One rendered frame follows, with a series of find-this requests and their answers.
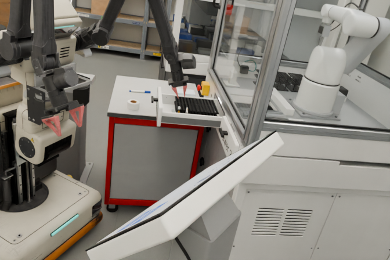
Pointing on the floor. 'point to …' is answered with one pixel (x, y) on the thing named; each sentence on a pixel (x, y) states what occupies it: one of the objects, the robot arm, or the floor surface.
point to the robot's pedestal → (63, 162)
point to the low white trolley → (146, 147)
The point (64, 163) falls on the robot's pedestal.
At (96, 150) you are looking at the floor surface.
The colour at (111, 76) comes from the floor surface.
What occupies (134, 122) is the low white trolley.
